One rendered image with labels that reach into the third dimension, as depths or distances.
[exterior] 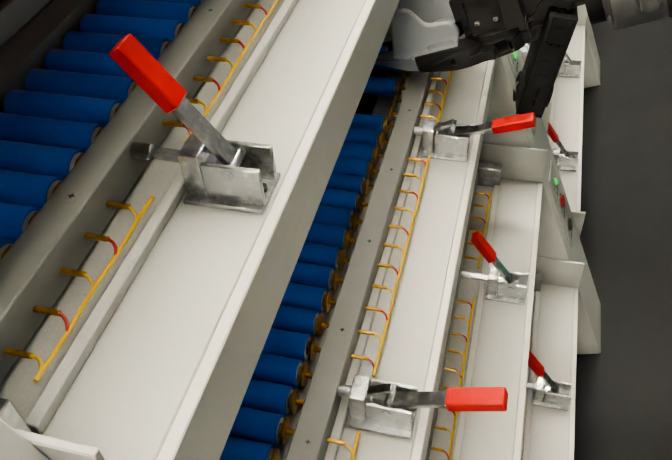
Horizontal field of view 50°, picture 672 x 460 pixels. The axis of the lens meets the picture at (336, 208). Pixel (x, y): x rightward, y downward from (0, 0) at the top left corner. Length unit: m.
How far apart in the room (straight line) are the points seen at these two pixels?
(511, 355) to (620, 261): 0.56
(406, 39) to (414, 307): 0.26
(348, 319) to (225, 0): 0.22
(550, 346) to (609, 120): 0.69
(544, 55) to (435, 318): 0.27
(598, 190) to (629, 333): 0.33
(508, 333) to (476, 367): 0.05
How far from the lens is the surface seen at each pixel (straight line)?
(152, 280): 0.32
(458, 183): 0.61
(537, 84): 0.69
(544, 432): 0.90
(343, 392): 0.46
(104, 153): 0.35
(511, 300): 0.76
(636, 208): 1.34
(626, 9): 0.63
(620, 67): 1.70
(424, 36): 0.67
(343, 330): 0.48
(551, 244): 0.98
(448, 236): 0.57
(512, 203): 0.87
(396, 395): 0.46
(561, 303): 1.01
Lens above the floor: 0.91
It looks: 34 degrees down
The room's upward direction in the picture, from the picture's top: 30 degrees counter-clockwise
